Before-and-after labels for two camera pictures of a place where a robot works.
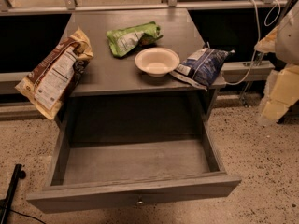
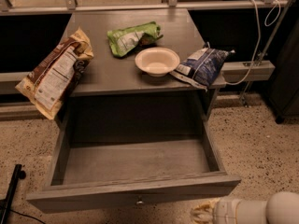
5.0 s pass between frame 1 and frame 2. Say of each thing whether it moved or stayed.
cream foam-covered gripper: moved
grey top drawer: stayed
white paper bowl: stayed
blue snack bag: stayed
